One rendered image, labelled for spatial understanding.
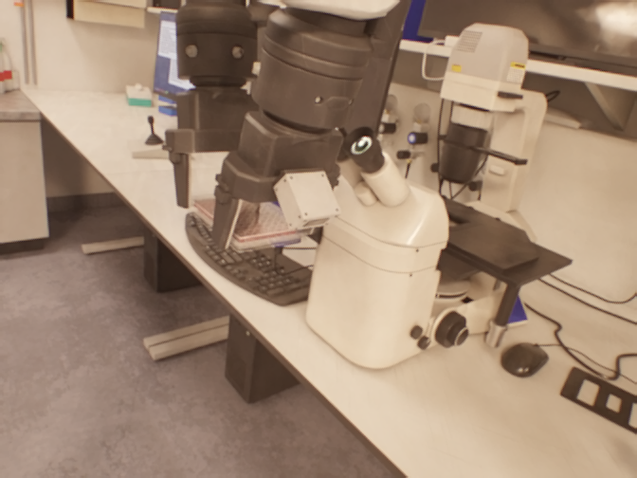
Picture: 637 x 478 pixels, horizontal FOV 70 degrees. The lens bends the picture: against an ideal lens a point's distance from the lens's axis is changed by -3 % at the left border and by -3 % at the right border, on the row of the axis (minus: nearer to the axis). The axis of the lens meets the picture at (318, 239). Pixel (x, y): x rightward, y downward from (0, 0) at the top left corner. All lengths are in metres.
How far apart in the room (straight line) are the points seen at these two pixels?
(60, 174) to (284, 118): 2.92
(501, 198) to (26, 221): 2.25
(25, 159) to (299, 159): 2.23
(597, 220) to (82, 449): 1.60
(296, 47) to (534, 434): 0.64
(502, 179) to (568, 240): 0.43
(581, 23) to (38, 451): 1.84
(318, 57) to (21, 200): 2.35
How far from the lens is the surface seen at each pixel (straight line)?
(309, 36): 0.37
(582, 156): 1.35
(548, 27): 1.28
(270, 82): 0.39
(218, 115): 0.52
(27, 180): 2.61
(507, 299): 0.88
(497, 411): 0.80
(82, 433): 1.72
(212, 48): 0.51
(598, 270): 1.37
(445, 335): 0.82
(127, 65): 3.23
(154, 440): 1.67
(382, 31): 0.41
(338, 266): 0.74
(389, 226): 0.68
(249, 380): 1.69
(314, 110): 0.38
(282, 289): 0.92
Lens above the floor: 1.23
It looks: 23 degrees down
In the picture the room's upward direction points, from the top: 9 degrees clockwise
